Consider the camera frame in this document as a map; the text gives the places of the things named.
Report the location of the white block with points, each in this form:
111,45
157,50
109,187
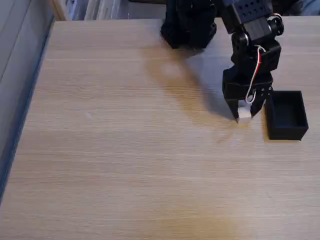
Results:
244,115

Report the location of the black open box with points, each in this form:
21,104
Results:
287,115

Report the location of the white slatted panels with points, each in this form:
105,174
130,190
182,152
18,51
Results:
105,9

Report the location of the light wooden frame post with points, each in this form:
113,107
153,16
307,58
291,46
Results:
58,10

